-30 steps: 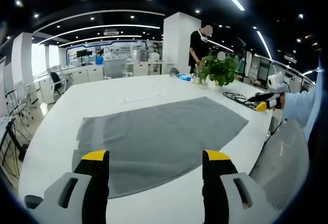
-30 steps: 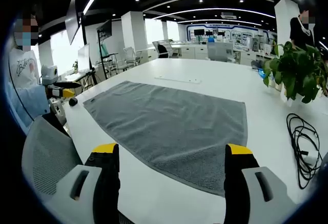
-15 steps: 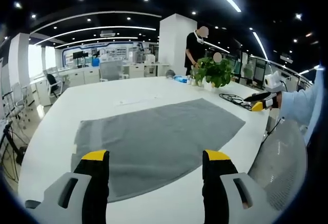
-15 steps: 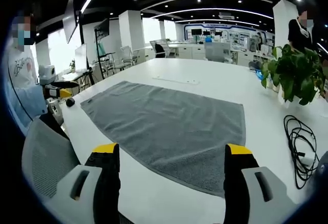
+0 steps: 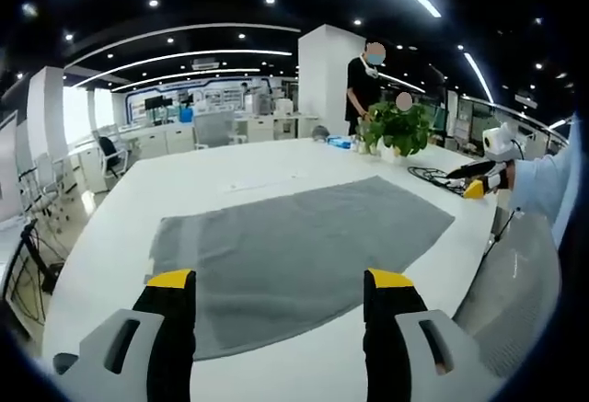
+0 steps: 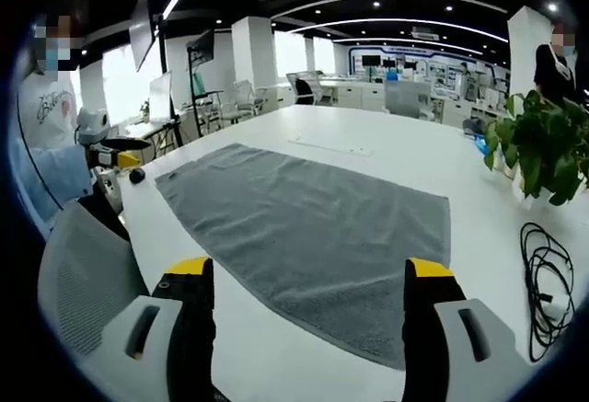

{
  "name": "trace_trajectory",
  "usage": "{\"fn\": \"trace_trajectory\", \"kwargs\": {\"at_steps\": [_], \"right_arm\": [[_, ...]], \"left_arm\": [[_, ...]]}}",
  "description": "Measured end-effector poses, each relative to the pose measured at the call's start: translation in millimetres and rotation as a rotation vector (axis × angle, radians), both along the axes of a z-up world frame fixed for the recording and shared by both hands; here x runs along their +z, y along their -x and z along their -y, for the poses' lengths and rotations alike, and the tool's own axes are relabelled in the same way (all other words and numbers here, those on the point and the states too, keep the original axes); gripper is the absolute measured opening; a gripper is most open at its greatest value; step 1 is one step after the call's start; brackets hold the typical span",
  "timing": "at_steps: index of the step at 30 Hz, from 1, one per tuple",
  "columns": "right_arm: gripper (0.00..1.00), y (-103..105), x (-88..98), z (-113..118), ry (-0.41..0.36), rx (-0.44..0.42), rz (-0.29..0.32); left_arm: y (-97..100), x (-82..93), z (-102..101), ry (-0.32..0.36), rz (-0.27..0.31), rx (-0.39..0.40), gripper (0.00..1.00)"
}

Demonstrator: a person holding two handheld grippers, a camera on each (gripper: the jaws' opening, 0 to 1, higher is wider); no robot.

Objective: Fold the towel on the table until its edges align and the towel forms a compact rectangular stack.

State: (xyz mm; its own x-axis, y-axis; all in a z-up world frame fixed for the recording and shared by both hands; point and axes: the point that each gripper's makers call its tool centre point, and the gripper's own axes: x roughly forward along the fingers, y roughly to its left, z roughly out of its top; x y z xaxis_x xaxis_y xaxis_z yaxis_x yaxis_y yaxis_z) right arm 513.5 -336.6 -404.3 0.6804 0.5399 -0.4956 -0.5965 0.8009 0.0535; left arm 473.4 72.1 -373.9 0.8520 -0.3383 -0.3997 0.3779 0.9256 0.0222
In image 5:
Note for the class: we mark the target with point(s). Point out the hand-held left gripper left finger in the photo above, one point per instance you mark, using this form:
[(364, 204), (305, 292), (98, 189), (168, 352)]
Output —
[(152, 328)]

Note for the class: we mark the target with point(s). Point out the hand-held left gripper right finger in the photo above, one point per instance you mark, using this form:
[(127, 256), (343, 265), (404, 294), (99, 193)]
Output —
[(405, 328)]

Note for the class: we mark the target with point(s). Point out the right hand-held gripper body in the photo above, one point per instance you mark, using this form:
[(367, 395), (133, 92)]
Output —
[(498, 141)]

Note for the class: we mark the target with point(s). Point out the grey towel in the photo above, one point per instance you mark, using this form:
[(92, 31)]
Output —
[(294, 245)]

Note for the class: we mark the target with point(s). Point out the green potted plant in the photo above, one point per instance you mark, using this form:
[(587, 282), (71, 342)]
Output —
[(398, 128)]

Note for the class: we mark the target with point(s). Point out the grey mesh office chair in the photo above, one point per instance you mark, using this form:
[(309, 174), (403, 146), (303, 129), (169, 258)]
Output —
[(511, 296)]

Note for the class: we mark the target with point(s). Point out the blue tissue packet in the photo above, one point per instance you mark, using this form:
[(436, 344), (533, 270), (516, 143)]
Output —
[(339, 141)]

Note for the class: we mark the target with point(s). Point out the white table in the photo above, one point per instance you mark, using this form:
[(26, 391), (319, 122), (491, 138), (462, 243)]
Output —
[(257, 218)]

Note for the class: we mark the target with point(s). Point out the grey round object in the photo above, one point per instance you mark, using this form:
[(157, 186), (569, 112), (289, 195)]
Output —
[(319, 133)]

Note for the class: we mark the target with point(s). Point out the white pillar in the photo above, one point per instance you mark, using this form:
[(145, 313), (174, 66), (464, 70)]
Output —
[(322, 80)]

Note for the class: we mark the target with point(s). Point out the black office chair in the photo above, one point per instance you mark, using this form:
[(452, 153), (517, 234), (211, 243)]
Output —
[(109, 156)]

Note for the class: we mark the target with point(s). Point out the white office chair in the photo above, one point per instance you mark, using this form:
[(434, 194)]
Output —
[(43, 181)]

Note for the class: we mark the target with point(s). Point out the white office counter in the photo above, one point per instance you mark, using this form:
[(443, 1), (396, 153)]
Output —
[(156, 137)]

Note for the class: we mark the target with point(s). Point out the black monitor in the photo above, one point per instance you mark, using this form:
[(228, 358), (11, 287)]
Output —
[(155, 104)]

